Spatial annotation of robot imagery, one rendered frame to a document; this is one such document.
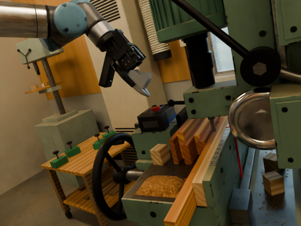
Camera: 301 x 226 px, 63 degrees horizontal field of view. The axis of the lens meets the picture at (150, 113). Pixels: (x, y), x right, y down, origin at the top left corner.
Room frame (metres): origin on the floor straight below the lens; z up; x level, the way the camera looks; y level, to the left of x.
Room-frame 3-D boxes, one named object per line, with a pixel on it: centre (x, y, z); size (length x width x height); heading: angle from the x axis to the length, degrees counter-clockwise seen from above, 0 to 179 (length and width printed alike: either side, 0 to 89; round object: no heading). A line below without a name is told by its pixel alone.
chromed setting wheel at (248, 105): (0.42, -0.20, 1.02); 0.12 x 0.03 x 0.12; 60
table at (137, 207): (0.71, -0.09, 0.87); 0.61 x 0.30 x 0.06; 150
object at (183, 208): (0.58, -0.14, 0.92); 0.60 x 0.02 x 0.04; 150
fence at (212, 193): (0.64, -0.22, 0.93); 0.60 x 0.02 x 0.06; 150
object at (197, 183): (0.65, -0.20, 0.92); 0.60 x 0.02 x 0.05; 150
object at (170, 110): (0.75, -0.01, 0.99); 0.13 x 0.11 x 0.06; 150
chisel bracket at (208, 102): (0.58, -0.16, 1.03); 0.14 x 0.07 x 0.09; 60
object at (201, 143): (0.64, -0.15, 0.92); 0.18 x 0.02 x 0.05; 150
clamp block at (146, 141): (0.75, -0.02, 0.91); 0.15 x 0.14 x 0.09; 150
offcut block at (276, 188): (0.51, -0.24, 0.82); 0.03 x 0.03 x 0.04; 3
